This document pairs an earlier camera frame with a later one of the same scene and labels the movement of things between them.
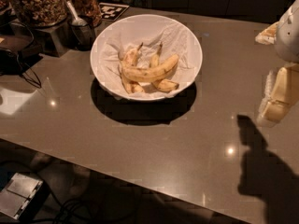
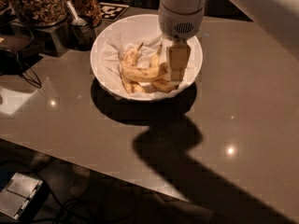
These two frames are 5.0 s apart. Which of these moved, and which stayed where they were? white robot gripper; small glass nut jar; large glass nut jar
Moved: white robot gripper
Stayed: small glass nut jar; large glass nut jar
